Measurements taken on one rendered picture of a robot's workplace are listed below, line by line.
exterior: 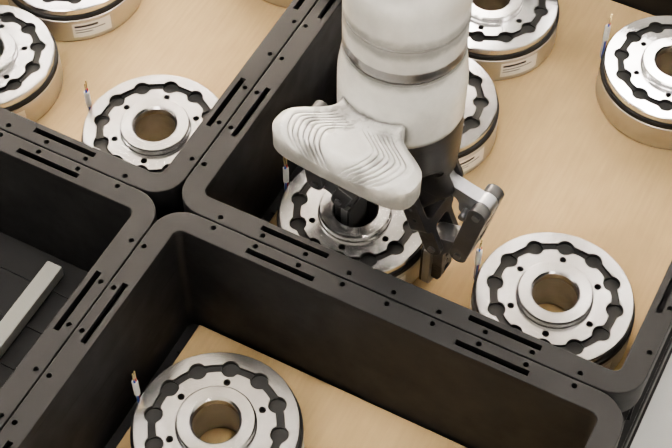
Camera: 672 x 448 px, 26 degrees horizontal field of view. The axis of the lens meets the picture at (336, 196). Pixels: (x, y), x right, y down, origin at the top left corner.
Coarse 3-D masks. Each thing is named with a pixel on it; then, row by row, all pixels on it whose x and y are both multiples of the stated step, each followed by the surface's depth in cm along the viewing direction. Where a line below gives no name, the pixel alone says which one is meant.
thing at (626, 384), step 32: (320, 0) 98; (320, 32) 97; (288, 64) 95; (256, 96) 93; (224, 128) 92; (224, 160) 90; (192, 192) 89; (224, 224) 87; (256, 224) 87; (320, 256) 86; (384, 288) 84; (416, 288) 84; (448, 320) 83; (480, 320) 83; (512, 352) 82; (544, 352) 82; (640, 352) 82; (608, 384) 81; (640, 384) 81
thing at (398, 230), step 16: (304, 176) 98; (288, 192) 97; (304, 192) 98; (320, 192) 97; (288, 208) 96; (304, 208) 96; (288, 224) 96; (304, 224) 96; (320, 224) 96; (400, 224) 96; (320, 240) 95; (336, 240) 95; (384, 240) 95; (400, 240) 95; (416, 240) 95; (352, 256) 94; (368, 256) 95; (384, 256) 94; (400, 256) 94
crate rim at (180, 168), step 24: (312, 0) 98; (288, 24) 97; (264, 48) 96; (240, 72) 95; (264, 72) 95; (240, 96) 93; (0, 120) 92; (24, 120) 92; (216, 120) 92; (48, 144) 91; (72, 144) 91; (192, 144) 91; (96, 168) 90; (120, 168) 90; (168, 168) 90; (192, 168) 90; (144, 192) 89; (168, 192) 89
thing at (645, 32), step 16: (656, 16) 107; (624, 32) 106; (640, 32) 106; (656, 32) 106; (608, 48) 105; (624, 48) 105; (640, 48) 105; (608, 64) 104; (624, 64) 104; (608, 80) 103; (624, 80) 104; (640, 80) 103; (624, 96) 102; (640, 96) 103; (656, 96) 102; (640, 112) 102; (656, 112) 101
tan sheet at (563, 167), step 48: (576, 0) 112; (576, 48) 109; (528, 96) 106; (576, 96) 106; (528, 144) 104; (576, 144) 104; (624, 144) 104; (528, 192) 101; (576, 192) 101; (624, 192) 101; (480, 240) 99; (624, 240) 99; (432, 288) 96
